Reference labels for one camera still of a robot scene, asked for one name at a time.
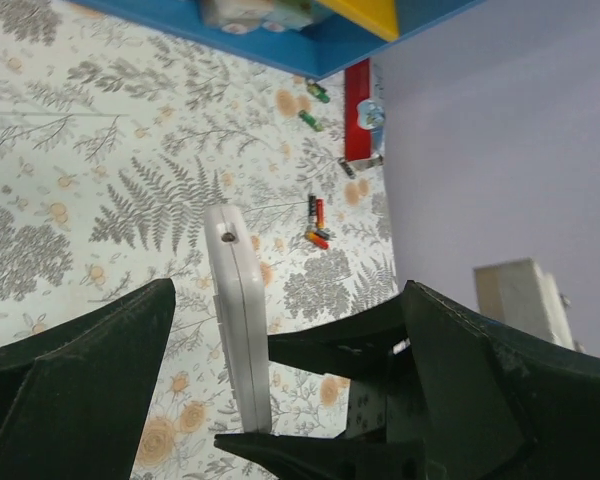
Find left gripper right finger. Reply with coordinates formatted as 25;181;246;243
402;281;600;479

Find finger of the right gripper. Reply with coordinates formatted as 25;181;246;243
268;299;408;379
214;433;425;479

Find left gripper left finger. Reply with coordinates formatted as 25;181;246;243
0;278;176;479

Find grey white remote control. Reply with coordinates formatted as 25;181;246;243
204;204;272;433

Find orange black battery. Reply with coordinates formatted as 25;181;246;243
305;231;329;250

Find red black battery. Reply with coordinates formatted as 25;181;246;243
315;199;325;228

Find dark battery near box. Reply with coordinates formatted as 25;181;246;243
338;158;356;179

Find red toothpaste box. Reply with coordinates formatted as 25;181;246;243
344;58;385;171

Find green battery near shelf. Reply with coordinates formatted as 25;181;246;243
306;79;330;103

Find floral tablecloth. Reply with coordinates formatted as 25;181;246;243
0;1;397;479

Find blue shelf unit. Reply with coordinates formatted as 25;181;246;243
78;1;478;80

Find pale green small box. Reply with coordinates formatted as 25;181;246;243
261;0;314;33

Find white tan small box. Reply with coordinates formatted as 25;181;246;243
197;0;274;35

